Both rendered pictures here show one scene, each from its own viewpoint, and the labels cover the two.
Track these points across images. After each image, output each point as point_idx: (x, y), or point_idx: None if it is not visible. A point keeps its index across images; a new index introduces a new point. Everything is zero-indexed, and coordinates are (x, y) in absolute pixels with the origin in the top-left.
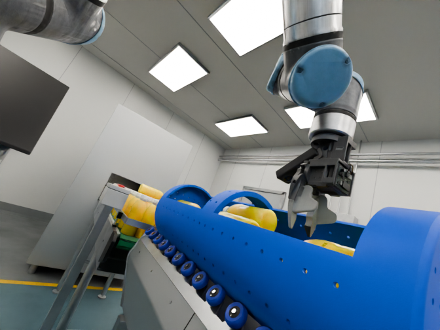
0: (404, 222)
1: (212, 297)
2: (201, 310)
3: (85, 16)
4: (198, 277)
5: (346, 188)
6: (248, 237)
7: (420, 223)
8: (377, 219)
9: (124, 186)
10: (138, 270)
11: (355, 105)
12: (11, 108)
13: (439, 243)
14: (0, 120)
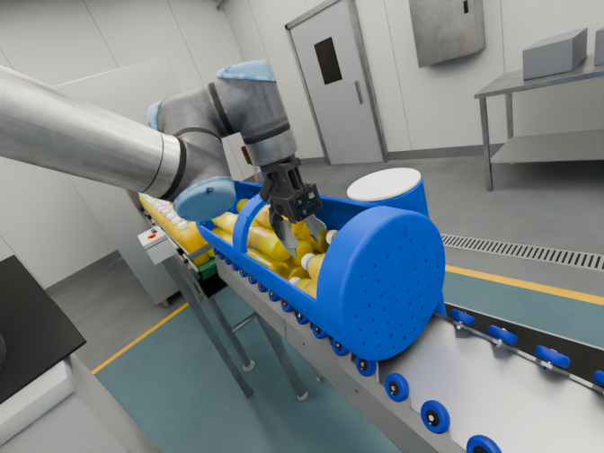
0: (333, 270)
1: (286, 308)
2: (286, 315)
3: None
4: (271, 294)
5: (313, 210)
6: (271, 281)
7: (340, 271)
8: (323, 266)
9: (155, 230)
10: (235, 290)
11: (269, 116)
12: (31, 330)
13: (351, 282)
14: (41, 345)
